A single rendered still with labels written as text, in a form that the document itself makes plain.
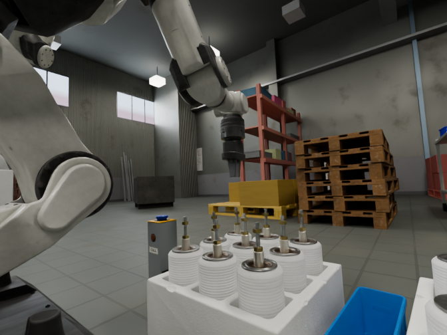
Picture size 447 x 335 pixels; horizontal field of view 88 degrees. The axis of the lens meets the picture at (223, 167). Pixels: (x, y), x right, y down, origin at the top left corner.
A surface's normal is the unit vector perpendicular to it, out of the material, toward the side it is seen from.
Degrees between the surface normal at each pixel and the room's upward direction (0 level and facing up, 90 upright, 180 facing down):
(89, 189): 90
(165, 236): 90
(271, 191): 90
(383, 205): 90
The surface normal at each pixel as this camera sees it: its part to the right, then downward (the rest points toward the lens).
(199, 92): 0.05, 0.74
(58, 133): 0.78, -0.08
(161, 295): -0.65, -0.03
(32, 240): 0.54, 0.22
